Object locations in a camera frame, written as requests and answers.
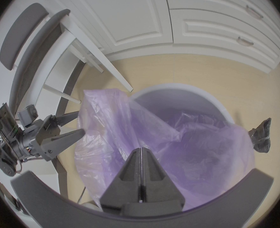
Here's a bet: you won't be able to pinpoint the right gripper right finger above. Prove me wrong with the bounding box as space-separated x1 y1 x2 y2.
142 147 185 211

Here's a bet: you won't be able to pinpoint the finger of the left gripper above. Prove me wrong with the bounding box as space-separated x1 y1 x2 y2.
41 128 86 161
55 111 80 128

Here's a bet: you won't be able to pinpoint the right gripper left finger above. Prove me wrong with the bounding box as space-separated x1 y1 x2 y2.
100 147 142 211

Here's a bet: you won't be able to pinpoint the purple plastic bag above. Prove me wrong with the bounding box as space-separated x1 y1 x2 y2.
75 89 255 211

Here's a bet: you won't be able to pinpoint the black plastic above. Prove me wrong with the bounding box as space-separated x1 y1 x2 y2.
248 118 272 154

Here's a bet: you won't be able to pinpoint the white trash bin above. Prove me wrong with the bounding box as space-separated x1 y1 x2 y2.
130 83 235 128

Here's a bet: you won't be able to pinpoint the white chair grey cushions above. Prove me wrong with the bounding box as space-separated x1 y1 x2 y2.
0 3 134 118

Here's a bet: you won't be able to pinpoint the white wardrobe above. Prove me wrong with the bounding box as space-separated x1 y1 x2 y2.
35 0 280 74

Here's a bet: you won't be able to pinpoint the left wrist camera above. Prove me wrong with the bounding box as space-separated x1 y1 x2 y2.
17 105 38 128

